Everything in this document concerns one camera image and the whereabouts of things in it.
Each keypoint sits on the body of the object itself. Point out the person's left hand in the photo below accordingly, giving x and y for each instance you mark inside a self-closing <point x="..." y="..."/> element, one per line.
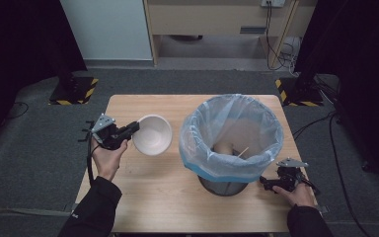
<point x="107" y="161"/>

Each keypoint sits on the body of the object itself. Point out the trash bin with blue bag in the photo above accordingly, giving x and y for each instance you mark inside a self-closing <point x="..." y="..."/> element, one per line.
<point x="210" y="166"/>

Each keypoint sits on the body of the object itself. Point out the person's right hand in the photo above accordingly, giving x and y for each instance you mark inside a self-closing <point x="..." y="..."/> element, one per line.
<point x="299" y="197"/>

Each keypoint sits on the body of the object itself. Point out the wooden chopstick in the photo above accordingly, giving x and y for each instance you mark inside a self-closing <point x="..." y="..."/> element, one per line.
<point x="243" y="152"/>

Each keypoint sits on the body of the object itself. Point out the light wooden desk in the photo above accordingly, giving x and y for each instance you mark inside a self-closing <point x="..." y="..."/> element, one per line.
<point x="210" y="19"/>

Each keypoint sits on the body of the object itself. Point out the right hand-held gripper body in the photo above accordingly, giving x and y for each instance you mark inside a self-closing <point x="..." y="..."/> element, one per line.
<point x="289" y="177"/>

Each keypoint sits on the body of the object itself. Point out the dark curtain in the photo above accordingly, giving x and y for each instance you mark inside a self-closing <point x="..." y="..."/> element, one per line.
<point x="365" y="49"/>
<point x="19" y="49"/>

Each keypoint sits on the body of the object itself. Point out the grey power socket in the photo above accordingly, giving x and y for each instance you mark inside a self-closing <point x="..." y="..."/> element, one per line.
<point x="273" y="2"/>

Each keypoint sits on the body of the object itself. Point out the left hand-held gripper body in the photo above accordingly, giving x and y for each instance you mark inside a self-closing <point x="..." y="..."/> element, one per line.
<point x="107" y="136"/>

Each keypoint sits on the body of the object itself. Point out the black mesh trash bin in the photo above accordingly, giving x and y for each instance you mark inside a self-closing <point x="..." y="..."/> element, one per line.
<point x="222" y="187"/>

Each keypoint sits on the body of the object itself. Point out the brown paper cup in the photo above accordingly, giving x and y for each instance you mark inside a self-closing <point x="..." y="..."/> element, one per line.
<point x="224" y="148"/>

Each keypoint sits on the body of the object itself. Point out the white disposable bowl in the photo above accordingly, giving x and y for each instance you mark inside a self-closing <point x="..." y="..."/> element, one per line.
<point x="153" y="136"/>

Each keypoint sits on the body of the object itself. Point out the black stand base yellow stripes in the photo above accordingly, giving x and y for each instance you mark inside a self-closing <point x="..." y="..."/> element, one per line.
<point x="296" y="94"/>
<point x="79" y="90"/>

